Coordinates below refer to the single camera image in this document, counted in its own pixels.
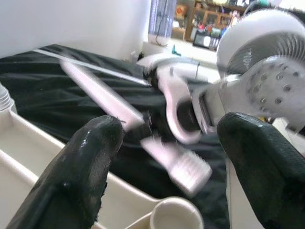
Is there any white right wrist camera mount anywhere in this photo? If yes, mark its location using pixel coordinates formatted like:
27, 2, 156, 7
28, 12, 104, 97
135, 53, 208, 145

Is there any black box device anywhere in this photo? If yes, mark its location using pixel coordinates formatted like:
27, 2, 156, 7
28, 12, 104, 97
192, 30, 221, 50

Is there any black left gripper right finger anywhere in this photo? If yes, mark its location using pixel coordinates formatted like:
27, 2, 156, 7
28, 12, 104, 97
216, 112, 305, 229

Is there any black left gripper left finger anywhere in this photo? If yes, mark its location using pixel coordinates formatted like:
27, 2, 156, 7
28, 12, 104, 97
4, 115, 125, 229

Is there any blue patterned curtain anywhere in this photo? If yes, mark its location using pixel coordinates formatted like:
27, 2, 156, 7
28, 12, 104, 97
148, 0, 177, 39

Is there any white plastic table top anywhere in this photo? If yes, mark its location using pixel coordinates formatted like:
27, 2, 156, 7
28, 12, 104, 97
0, 107, 204, 229

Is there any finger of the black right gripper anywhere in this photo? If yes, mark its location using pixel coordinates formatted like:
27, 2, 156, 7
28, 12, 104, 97
126, 112, 153, 141

